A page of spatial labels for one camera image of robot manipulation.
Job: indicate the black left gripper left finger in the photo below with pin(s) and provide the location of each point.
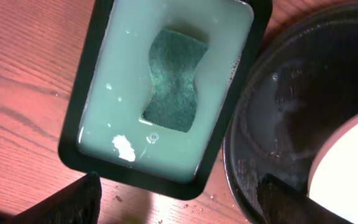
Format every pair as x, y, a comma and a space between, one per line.
78, 202

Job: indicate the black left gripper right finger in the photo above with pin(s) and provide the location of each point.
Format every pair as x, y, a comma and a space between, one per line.
282, 204

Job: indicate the white plate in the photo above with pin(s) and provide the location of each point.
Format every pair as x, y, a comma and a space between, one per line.
333, 178

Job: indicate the green yellow sponge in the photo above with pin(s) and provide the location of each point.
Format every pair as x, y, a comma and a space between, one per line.
173, 60

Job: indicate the rectangular black water tray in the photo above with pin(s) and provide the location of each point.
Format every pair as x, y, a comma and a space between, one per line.
103, 130

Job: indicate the round black tray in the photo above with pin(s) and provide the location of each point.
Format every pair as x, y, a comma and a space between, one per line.
300, 90

